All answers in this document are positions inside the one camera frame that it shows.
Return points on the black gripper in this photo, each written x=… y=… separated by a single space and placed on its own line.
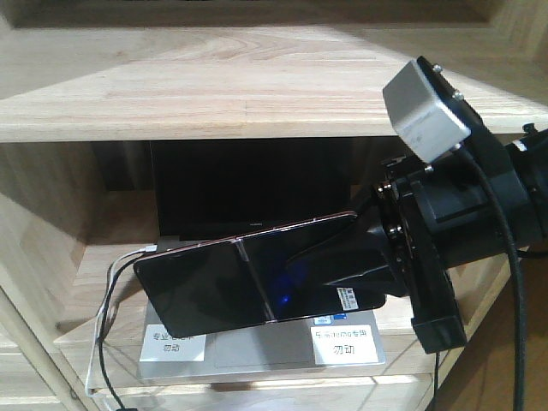
x=446 y=221

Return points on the black foldable smartphone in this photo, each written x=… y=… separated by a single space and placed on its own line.
x=241 y=281

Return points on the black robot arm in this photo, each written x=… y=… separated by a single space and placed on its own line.
x=517 y=173

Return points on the light wooden desk shelf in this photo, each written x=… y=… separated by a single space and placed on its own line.
x=76 y=73

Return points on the right white label sticker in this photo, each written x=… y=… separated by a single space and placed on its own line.
x=343 y=345

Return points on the white label sticker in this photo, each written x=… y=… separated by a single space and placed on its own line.
x=343 y=345
x=160 y=346

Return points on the silver laptop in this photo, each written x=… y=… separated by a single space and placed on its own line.
x=213 y=189

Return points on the left white label sticker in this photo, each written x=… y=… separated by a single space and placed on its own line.
x=160 y=346

